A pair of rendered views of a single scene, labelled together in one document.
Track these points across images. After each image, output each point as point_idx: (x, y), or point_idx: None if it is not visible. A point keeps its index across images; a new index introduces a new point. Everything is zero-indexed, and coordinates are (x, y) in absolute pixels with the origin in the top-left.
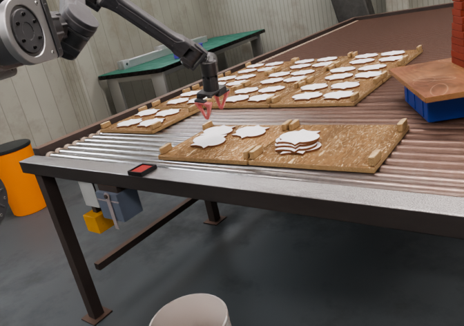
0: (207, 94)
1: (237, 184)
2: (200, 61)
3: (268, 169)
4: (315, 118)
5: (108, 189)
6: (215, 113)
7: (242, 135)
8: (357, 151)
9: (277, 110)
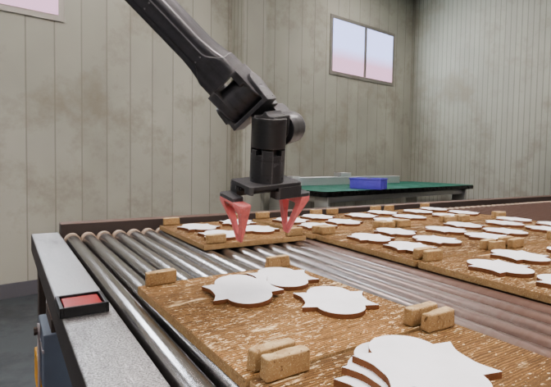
0: (247, 184)
1: None
2: (252, 111)
3: None
4: (503, 320)
5: (48, 319)
6: (322, 250)
7: (310, 301)
8: None
9: (429, 276)
